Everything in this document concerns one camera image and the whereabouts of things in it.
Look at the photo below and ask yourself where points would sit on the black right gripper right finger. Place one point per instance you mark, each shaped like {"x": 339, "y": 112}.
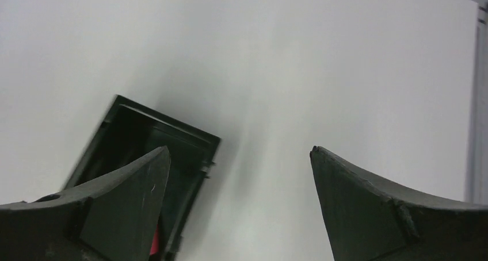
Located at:
{"x": 369, "y": 217}

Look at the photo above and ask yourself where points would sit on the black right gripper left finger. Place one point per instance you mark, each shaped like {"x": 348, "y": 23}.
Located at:
{"x": 112, "y": 217}

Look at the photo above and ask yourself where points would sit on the red handled screwdriver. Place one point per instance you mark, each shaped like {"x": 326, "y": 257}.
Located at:
{"x": 155, "y": 242}

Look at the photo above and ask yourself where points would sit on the black plastic bin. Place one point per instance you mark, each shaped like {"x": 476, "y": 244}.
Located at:
{"x": 128, "y": 131}

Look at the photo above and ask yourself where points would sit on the aluminium rail right side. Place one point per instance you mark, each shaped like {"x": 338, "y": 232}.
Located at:
{"x": 476, "y": 183}

